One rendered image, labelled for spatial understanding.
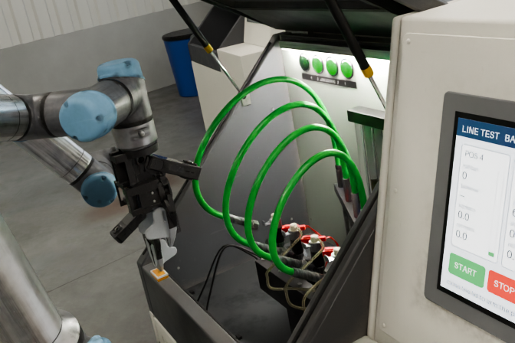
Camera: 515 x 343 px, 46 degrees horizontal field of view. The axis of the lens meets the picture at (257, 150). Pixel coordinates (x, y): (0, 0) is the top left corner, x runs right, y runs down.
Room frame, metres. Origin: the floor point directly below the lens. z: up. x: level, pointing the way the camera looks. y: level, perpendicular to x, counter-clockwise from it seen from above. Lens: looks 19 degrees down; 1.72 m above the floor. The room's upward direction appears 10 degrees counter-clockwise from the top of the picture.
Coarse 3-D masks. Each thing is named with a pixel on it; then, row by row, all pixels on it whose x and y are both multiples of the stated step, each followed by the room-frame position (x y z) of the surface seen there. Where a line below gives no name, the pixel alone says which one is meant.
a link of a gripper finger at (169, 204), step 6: (168, 192) 1.04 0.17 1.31; (168, 198) 1.03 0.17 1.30; (162, 204) 1.04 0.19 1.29; (168, 204) 1.02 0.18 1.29; (174, 204) 1.03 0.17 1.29; (168, 210) 1.02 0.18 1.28; (174, 210) 1.03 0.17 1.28; (168, 216) 1.03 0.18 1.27; (174, 216) 1.03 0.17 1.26; (168, 222) 1.03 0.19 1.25; (174, 222) 1.03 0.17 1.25
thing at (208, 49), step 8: (176, 0) 1.59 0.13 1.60; (176, 8) 1.59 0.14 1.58; (184, 16) 1.59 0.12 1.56; (192, 24) 1.60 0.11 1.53; (192, 32) 1.61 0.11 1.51; (200, 32) 1.61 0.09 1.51; (200, 40) 1.60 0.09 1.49; (208, 48) 1.61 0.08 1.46; (224, 72) 1.63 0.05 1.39; (232, 80) 1.63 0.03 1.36; (248, 96) 1.65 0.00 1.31; (248, 104) 1.64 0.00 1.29
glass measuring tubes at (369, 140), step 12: (360, 108) 1.40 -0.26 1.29; (348, 120) 1.41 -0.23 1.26; (360, 120) 1.37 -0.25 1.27; (372, 120) 1.33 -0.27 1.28; (360, 132) 1.39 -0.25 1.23; (372, 132) 1.38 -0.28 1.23; (360, 144) 1.39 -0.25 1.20; (372, 144) 1.36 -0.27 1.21; (360, 156) 1.39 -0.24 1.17; (372, 156) 1.36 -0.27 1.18; (360, 168) 1.40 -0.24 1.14; (372, 168) 1.36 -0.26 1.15; (372, 180) 1.36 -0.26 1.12
